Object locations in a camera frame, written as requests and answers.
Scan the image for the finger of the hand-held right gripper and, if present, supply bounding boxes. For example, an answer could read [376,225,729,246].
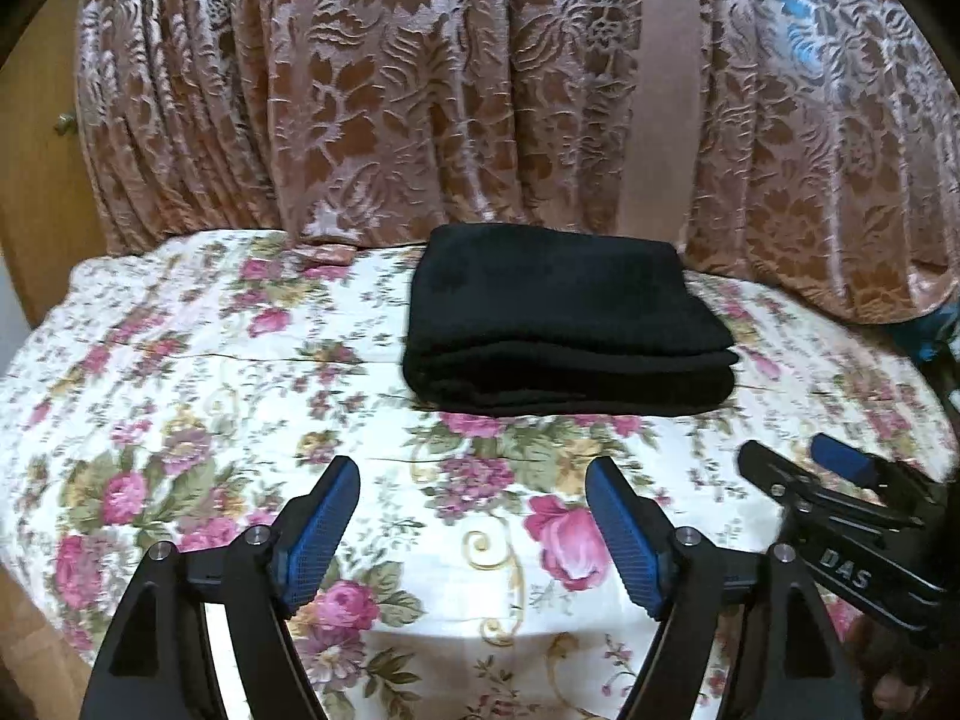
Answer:
[811,433,935,505]
[739,441,827,512]

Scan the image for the wooden cabinet door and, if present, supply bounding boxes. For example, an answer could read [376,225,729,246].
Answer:
[0,52,110,331]

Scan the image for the blue bag with black strap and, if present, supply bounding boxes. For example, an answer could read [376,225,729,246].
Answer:
[889,315,960,391]

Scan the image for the black pants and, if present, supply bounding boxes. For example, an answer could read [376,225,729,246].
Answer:
[401,223,740,417]

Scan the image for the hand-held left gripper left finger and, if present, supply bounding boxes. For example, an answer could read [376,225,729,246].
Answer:
[79,455,362,720]

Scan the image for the floral bed sheet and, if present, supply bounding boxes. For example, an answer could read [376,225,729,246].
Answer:
[0,229,953,720]

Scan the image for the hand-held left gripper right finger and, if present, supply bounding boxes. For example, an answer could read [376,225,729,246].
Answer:
[585,456,882,720]

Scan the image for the brown patterned curtain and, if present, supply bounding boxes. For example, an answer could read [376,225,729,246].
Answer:
[75,0,960,325]

